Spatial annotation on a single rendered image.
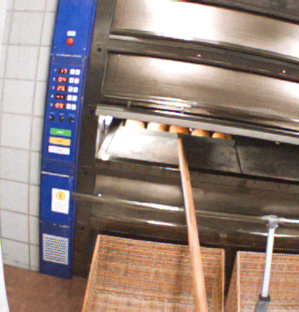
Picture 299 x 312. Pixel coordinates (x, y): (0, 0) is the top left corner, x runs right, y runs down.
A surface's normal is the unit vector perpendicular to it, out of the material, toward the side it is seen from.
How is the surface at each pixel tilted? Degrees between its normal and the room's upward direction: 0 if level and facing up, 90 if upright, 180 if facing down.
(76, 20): 90
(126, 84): 70
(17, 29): 90
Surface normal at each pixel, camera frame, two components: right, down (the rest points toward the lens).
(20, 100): -0.07, 0.31
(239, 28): -0.03, -0.03
